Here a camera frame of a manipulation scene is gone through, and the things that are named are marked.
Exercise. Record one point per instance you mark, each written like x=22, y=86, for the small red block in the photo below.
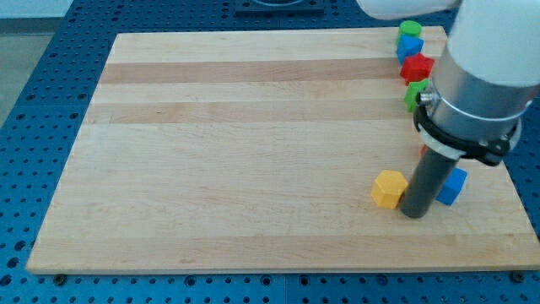
x=423, y=150

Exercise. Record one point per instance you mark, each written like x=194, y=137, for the wooden board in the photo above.
x=256, y=152

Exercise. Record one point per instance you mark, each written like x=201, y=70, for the yellow hexagon block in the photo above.
x=388, y=189

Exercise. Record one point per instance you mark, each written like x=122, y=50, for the green cylinder block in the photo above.
x=410, y=28

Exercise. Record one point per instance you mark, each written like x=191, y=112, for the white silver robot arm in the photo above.
x=484, y=81

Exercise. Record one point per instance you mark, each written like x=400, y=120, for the blue cube block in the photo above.
x=452, y=187

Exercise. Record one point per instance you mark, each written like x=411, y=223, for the blue pentagon block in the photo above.
x=408, y=46

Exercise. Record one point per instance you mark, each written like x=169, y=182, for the green star block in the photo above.
x=414, y=88

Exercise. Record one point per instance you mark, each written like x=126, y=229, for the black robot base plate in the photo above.
x=243, y=7

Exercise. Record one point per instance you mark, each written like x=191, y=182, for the red star block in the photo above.
x=416, y=68

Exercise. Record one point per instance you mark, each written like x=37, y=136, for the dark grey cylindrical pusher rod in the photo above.
x=426, y=182

